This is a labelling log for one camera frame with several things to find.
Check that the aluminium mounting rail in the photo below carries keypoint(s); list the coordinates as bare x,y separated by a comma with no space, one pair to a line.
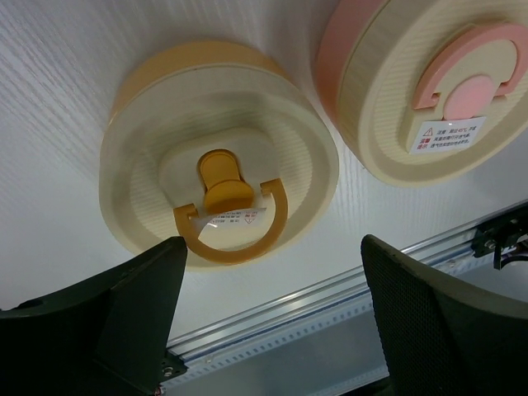
323,304

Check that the cream lid orange knob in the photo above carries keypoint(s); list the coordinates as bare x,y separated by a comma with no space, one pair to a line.
230,157

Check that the yellow lunch bowl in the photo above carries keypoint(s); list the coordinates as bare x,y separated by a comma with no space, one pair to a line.
190,55

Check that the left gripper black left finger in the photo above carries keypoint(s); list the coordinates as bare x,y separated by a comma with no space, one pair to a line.
106,335

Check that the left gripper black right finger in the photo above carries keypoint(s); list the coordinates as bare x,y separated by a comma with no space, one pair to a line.
441,335

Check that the pink lunch bowl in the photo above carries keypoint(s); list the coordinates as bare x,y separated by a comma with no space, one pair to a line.
344,31

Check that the cream lid pink knob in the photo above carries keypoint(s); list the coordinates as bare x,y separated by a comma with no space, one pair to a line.
434,88

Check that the slotted grey cable duct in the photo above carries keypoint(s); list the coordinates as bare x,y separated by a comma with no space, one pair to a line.
327,352

